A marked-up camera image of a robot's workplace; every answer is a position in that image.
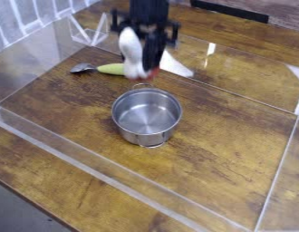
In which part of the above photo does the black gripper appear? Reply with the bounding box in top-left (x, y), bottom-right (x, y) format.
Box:
top-left (110, 0), bottom-right (179, 72)

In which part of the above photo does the white red toy mushroom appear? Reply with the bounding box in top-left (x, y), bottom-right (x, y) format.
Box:
top-left (117, 26), bottom-right (161, 82)

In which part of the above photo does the silver metal pot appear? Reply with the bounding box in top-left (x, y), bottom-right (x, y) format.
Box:
top-left (110, 83), bottom-right (182, 148)

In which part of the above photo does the black bar at back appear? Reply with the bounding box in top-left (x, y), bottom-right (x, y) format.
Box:
top-left (189, 0), bottom-right (269, 24)

